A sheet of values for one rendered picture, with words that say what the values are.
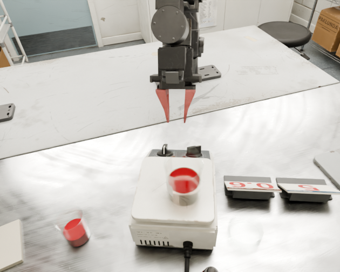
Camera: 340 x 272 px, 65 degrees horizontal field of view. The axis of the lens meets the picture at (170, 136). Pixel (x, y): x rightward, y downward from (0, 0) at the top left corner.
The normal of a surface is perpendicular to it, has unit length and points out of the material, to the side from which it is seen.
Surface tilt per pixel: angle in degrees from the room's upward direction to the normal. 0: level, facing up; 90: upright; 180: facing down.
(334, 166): 0
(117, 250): 0
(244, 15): 90
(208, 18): 88
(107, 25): 90
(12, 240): 0
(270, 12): 90
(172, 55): 64
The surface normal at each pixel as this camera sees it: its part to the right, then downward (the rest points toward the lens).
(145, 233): -0.08, 0.68
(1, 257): -0.05, -0.73
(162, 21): -0.16, 0.28
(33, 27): 0.29, 0.64
